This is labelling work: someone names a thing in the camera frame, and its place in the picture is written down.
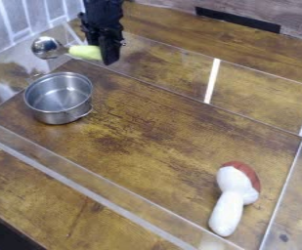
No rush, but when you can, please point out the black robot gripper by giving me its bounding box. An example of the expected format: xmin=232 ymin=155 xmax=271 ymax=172
xmin=78 ymin=0 xmax=124 ymax=65

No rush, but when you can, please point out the small stainless steel pot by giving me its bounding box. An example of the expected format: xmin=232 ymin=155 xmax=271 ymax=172
xmin=24 ymin=72 xmax=92 ymax=125

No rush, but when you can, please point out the plush mushroom toy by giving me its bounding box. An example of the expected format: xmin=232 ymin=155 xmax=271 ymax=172
xmin=208 ymin=161 xmax=262 ymax=237

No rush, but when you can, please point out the clear acrylic triangle stand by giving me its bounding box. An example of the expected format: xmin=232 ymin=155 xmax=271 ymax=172
xmin=59 ymin=22 xmax=90 ymax=60

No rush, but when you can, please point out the clear acrylic front barrier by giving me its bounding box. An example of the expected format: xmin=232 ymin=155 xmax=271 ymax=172
xmin=0 ymin=126 xmax=244 ymax=250

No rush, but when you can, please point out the clear acrylic barrier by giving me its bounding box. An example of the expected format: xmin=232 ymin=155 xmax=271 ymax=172
xmin=0 ymin=126 xmax=244 ymax=250
xmin=259 ymin=128 xmax=302 ymax=250

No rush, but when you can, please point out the clear acrylic right barrier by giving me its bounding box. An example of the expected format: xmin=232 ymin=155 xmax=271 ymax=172
xmin=259 ymin=128 xmax=302 ymax=250

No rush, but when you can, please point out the black strip on wall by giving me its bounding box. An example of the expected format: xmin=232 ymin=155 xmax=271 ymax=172
xmin=195 ymin=7 xmax=280 ymax=33

